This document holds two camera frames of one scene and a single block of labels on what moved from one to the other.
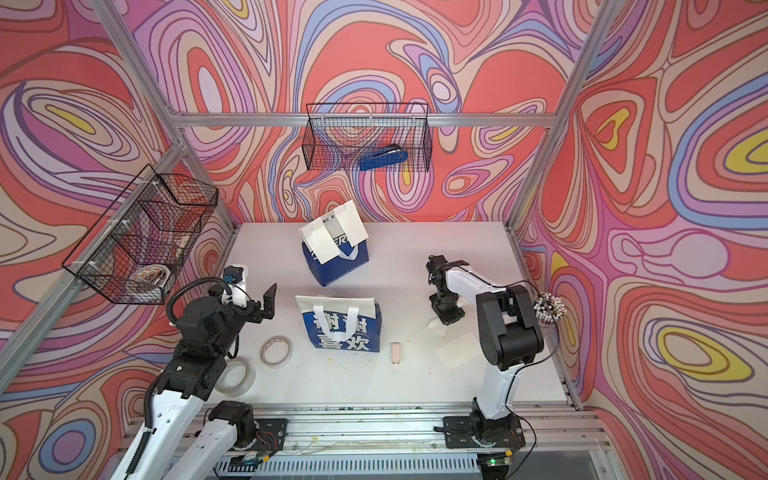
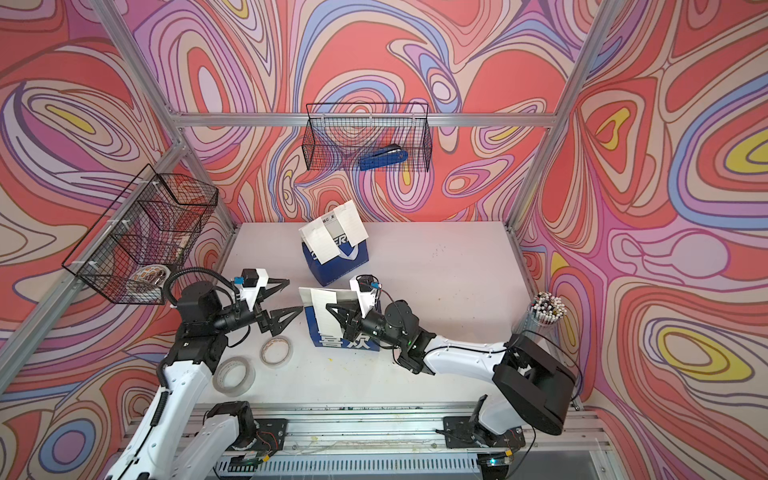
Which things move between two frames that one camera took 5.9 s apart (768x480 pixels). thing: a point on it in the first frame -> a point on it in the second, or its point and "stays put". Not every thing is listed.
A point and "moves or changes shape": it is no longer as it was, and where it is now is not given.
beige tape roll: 276,351 stays put
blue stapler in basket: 387,155 stays put
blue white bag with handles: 350,259 stays put
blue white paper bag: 342,322 moves or changes shape
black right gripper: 447,318 -> 348,318
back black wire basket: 338,135 stays put
